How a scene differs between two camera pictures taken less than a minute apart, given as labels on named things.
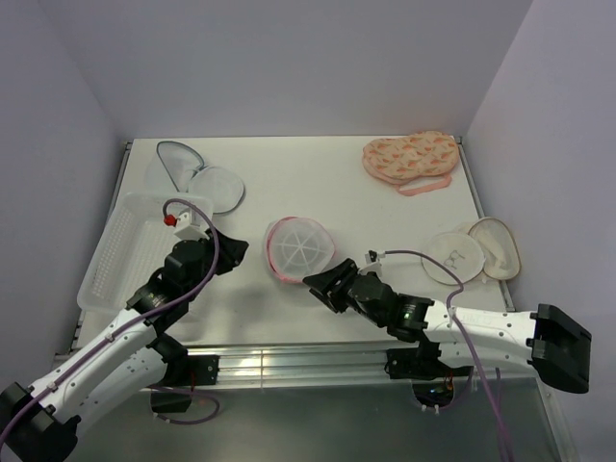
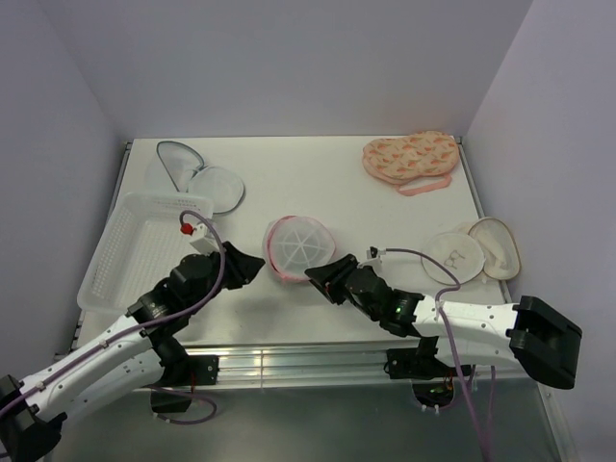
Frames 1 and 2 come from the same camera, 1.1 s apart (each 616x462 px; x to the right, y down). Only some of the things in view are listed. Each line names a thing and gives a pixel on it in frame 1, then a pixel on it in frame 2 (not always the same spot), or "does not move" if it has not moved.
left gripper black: (230, 253) to (240, 266)
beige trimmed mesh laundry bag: (486, 246) does not move
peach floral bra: (421, 154) does not move
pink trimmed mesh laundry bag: (297, 247) does not move
